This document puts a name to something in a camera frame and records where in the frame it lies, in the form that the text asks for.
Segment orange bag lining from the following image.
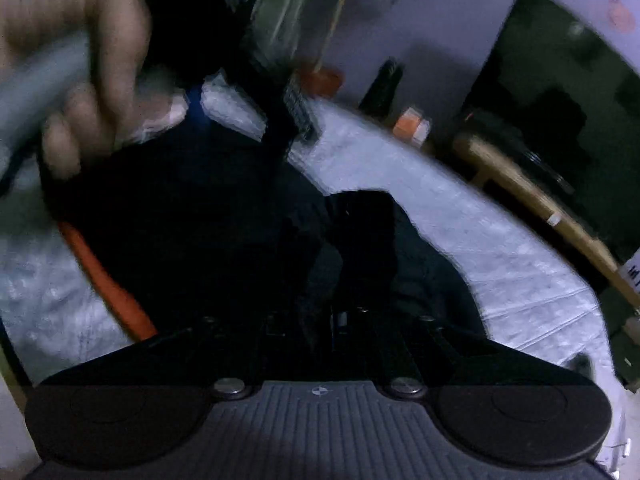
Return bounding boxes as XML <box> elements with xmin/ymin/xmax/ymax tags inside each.
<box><xmin>58</xmin><ymin>222</ymin><xmax>156</xmax><ymax>340</ymax></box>

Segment orange white small box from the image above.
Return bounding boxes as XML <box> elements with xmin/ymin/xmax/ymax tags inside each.
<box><xmin>392</xmin><ymin>106</ymin><xmax>432</xmax><ymax>148</ymax></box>

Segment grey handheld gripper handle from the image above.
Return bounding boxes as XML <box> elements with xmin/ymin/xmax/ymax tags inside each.
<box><xmin>1</xmin><ymin>30</ymin><xmax>91</xmax><ymax>196</ymax></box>

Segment wooden tv bench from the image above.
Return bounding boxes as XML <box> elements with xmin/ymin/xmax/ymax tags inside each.
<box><xmin>454</xmin><ymin>134</ymin><xmax>639</xmax><ymax>310</ymax></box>

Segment dark navy storage bag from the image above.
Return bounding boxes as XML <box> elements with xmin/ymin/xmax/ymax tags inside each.
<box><xmin>42</xmin><ymin>87</ymin><xmax>486</xmax><ymax>338</ymax></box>

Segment black desktop speaker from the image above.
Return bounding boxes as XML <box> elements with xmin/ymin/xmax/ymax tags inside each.
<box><xmin>358</xmin><ymin>58</ymin><xmax>405</xmax><ymax>122</ymax></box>

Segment black flat screen television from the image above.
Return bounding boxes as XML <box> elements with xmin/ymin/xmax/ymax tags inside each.
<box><xmin>457</xmin><ymin>0</ymin><xmax>639</xmax><ymax>262</ymax></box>

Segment silver quilted bedspread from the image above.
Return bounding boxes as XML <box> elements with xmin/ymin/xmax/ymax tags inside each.
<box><xmin>1</xmin><ymin>100</ymin><xmax>627</xmax><ymax>469</ymax></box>

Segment person's bare hand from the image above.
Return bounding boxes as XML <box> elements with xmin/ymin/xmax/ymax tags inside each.
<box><xmin>0</xmin><ymin>0</ymin><xmax>188</xmax><ymax>179</ymax></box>

